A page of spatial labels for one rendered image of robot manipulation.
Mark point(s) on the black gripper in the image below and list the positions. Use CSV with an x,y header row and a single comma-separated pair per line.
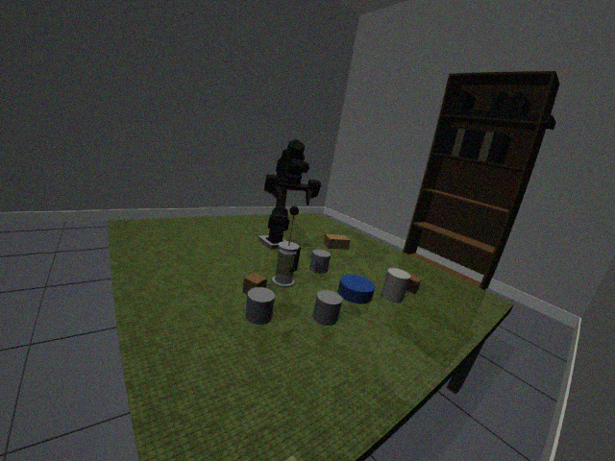
x,y
293,182

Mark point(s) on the grey cylinder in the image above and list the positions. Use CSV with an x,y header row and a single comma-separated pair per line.
x,y
320,260
327,307
395,285
260,305

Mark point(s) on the brown cube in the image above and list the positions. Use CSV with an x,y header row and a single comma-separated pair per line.
x,y
413,284
253,281

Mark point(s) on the tan rectangular block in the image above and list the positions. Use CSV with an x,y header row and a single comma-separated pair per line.
x,y
335,241

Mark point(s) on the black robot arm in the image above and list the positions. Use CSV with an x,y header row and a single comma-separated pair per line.
x,y
291,162

